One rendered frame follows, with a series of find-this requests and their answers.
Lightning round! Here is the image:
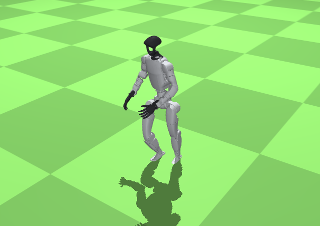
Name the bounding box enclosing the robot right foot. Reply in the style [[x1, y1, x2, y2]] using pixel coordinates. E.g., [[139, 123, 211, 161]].
[[150, 151, 165, 161]]

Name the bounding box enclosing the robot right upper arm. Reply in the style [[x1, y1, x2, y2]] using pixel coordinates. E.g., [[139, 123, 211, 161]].
[[138, 54, 149, 79]]

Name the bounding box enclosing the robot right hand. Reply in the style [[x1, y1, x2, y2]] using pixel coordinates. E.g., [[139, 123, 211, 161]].
[[123, 90, 135, 110]]

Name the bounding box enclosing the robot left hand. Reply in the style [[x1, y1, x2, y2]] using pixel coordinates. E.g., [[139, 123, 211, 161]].
[[138, 100, 158, 119]]

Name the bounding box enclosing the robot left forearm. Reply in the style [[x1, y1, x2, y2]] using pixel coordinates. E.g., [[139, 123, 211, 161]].
[[156, 86, 178, 107]]

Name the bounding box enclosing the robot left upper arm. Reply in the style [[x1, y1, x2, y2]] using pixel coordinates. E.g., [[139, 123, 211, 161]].
[[161, 61, 178, 90]]

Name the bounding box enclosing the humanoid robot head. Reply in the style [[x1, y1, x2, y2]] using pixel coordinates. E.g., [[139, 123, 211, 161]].
[[144, 36, 163, 60]]

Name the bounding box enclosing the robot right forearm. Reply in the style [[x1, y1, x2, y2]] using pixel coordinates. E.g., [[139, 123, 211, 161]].
[[130, 72, 143, 95]]

